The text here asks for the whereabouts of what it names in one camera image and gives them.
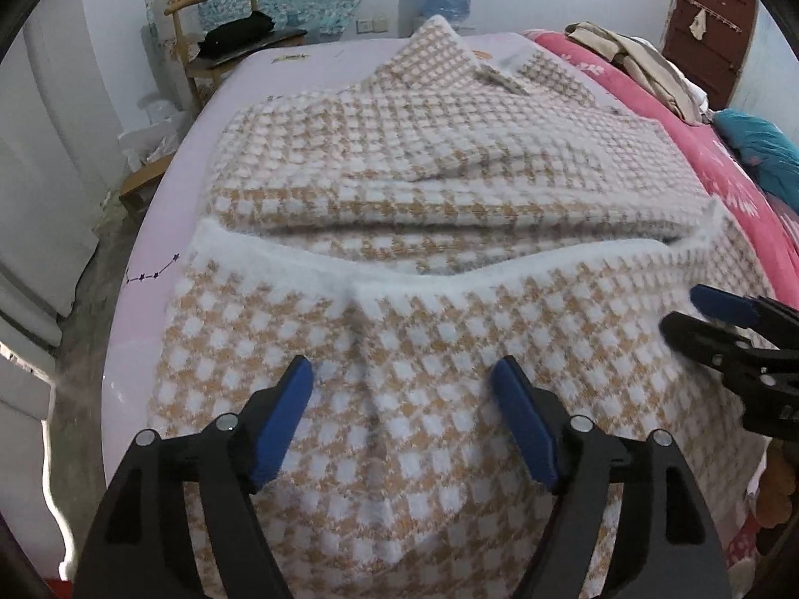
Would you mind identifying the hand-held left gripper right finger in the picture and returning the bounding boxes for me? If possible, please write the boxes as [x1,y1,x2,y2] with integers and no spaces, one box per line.
[490,354,733,599]

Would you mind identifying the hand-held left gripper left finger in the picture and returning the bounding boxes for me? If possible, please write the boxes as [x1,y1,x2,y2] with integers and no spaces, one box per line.
[71,354,315,599]

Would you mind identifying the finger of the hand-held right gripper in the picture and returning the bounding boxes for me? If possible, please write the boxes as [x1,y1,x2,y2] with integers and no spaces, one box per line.
[690,284,799,341]
[658,312,759,378]

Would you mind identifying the beige white houndstooth coat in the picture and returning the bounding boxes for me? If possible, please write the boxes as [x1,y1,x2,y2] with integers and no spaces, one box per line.
[146,15,781,599]

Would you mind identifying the person's right hand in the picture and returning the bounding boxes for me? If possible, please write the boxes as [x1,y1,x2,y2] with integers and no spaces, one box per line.
[749,442,797,529]

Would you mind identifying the pink floral blanket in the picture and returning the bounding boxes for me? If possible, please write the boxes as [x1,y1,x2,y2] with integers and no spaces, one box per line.
[524,28,799,300]

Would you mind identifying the teal fleece cloth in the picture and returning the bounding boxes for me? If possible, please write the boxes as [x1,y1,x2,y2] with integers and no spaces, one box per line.
[712,109,799,213]

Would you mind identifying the white garment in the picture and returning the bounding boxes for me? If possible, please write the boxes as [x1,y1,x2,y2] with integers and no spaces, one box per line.
[683,75,709,116]

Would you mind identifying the brown wooden door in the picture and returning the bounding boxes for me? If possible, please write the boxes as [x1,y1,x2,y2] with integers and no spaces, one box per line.
[662,0,759,110]

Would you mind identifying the beige garment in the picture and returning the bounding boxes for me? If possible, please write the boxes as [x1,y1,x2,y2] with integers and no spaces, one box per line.
[565,21,700,122]

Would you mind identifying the small wooden stool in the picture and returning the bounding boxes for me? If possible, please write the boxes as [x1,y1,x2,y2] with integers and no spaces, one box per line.
[118,153,172,216]

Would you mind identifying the clear plastic bag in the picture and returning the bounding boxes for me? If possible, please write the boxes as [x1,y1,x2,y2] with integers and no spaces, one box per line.
[118,90,191,172]

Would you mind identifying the white curtain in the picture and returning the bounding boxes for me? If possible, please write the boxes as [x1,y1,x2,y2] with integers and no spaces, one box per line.
[0,0,157,350]

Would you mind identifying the black bag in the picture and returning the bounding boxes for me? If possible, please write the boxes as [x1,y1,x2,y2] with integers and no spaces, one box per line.
[198,11,276,58]

